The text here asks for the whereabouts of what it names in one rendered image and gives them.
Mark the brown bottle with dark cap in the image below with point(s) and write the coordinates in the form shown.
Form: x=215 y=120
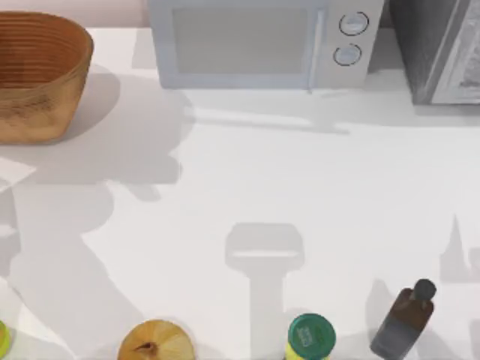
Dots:
x=405 y=322

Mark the round microwave knob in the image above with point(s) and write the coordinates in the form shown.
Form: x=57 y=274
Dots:
x=353 y=23
x=347 y=54

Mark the yellow-green round lid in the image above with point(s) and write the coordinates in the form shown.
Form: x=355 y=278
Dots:
x=3 y=336

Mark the brown woven basket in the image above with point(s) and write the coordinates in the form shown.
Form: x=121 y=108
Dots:
x=41 y=75

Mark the microwave door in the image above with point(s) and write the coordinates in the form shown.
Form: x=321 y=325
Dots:
x=240 y=45

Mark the yellow bottle with green cap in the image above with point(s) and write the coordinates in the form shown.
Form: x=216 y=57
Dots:
x=311 y=335

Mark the yellow onion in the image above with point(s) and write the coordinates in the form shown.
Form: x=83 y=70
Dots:
x=157 y=341

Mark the pale microwave oven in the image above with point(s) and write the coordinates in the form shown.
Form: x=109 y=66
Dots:
x=262 y=41

